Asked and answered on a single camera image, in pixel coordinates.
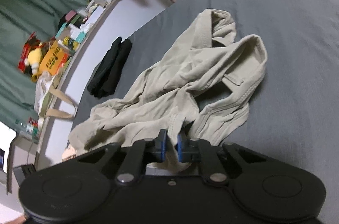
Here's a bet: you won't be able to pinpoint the crumpled beige cloth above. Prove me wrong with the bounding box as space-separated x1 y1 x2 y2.
61 144 77 161

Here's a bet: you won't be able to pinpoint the beige khaki trousers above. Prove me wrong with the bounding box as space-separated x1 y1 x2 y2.
68 9 268 172

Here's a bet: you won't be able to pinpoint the teal white boxes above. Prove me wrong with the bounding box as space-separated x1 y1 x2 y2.
55 23 86 53

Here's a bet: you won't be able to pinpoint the red cardboard box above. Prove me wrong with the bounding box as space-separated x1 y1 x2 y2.
18 32 40 74

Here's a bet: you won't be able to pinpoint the beige canvas tote bag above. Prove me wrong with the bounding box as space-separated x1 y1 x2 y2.
34 71 78 119

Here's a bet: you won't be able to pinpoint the grey bed sheet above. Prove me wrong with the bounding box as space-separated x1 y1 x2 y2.
69 0 338 223

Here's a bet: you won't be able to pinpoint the folded black garment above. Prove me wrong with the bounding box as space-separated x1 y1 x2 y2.
87 37 132 98

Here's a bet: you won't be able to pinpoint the green curtain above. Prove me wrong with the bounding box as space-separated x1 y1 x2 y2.
1 0 88 130

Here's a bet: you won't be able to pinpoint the yellow cardboard box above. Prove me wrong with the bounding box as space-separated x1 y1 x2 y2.
39 41 69 76

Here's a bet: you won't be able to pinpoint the yellow plush toy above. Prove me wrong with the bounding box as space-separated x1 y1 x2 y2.
24 43 43 75

